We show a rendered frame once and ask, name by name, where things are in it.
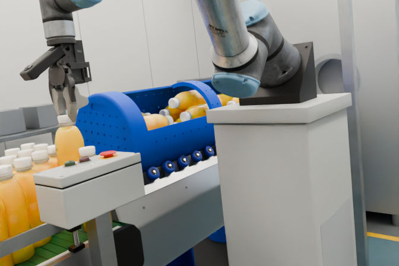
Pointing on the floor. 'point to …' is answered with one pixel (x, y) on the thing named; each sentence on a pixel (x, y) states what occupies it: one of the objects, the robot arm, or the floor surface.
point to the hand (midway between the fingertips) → (65, 117)
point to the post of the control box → (101, 241)
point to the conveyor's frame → (135, 254)
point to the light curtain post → (352, 113)
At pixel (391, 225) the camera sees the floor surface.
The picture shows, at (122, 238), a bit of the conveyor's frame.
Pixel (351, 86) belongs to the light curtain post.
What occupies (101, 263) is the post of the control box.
